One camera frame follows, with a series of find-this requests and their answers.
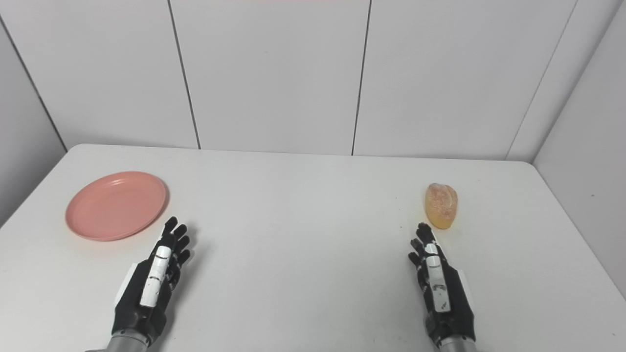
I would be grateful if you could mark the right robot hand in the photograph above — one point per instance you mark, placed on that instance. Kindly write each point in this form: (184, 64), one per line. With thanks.
(445, 298)

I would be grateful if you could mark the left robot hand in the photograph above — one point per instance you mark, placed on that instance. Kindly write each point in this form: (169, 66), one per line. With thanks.
(146, 293)

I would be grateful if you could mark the golden bread roll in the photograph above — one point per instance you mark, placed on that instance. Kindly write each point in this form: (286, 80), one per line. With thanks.
(441, 205)

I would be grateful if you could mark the pink round plate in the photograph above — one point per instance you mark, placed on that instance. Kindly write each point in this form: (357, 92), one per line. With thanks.
(116, 205)

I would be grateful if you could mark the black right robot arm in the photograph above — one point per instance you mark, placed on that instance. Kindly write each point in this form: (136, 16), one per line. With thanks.
(457, 344)

